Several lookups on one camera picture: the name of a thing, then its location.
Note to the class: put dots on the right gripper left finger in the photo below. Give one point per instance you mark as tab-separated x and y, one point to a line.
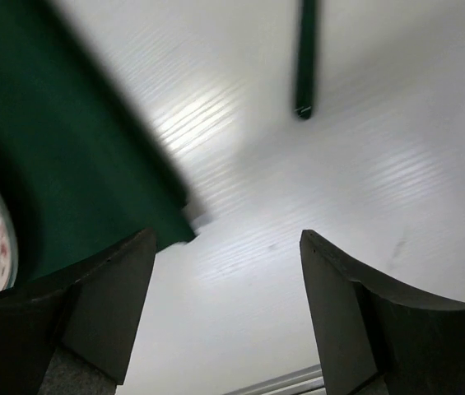
73	331

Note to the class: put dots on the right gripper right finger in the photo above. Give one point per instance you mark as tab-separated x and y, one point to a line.
375	334

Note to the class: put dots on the dark green cloth napkin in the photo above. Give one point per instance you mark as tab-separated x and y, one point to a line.
78	171

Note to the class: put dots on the gold knife black handle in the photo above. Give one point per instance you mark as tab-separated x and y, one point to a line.
306	59

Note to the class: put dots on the aluminium frame rail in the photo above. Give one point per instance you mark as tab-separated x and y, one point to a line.
304	381

